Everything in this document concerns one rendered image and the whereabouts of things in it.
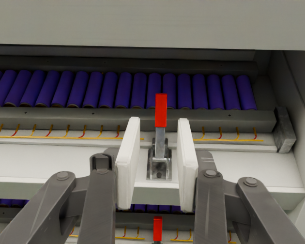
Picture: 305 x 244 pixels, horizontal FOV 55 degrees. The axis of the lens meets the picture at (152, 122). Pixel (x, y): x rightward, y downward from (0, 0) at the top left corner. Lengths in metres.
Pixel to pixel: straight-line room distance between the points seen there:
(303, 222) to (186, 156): 0.26
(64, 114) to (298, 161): 0.28
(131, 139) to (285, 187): 0.22
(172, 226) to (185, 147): 0.33
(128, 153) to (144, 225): 0.33
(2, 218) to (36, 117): 0.22
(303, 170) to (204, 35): 0.19
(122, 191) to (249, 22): 0.16
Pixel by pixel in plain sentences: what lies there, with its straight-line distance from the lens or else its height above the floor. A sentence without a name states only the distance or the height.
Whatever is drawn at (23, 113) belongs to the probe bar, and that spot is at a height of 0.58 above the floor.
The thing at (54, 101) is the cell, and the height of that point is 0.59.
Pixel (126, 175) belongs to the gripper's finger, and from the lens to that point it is 0.16.
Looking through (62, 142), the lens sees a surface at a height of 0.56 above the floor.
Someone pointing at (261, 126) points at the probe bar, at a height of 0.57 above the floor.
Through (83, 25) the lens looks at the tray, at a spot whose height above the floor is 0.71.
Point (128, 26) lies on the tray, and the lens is 0.24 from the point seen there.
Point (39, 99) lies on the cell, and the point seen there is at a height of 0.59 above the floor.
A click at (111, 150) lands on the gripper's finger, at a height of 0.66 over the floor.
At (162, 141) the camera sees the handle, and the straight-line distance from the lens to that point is 0.31.
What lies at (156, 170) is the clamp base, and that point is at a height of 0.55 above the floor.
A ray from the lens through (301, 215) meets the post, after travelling 0.39.
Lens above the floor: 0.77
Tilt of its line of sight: 33 degrees down
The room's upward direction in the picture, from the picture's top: 1 degrees clockwise
